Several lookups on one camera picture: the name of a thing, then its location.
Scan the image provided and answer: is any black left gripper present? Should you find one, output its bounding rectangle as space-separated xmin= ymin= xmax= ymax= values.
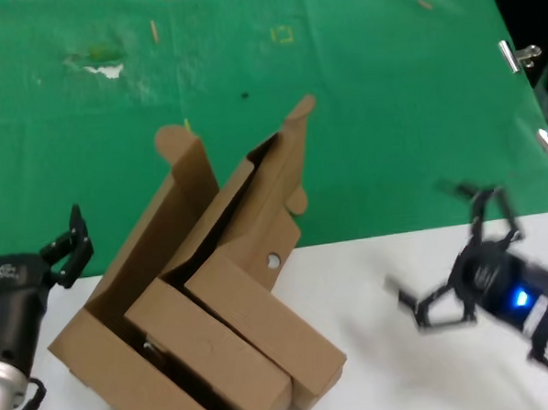
xmin=0 ymin=204 xmax=101 ymax=374

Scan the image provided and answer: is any flat cardboard box with dimple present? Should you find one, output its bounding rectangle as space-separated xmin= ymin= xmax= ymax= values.
xmin=122 ymin=271 xmax=295 ymax=410

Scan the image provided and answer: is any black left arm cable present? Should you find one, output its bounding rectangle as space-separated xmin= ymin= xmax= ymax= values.
xmin=5 ymin=376 xmax=50 ymax=410

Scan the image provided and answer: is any large open cardboard box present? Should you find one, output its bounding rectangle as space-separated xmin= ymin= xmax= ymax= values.
xmin=37 ymin=120 xmax=270 ymax=410

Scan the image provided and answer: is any cardboard box with hole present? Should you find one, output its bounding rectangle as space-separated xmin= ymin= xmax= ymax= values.
xmin=174 ymin=93 xmax=350 ymax=410

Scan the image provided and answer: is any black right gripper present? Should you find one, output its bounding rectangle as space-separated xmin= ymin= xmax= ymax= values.
xmin=379 ymin=174 xmax=546 ymax=338

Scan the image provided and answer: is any green table cloth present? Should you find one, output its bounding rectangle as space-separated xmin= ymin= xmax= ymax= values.
xmin=0 ymin=0 xmax=548 ymax=294

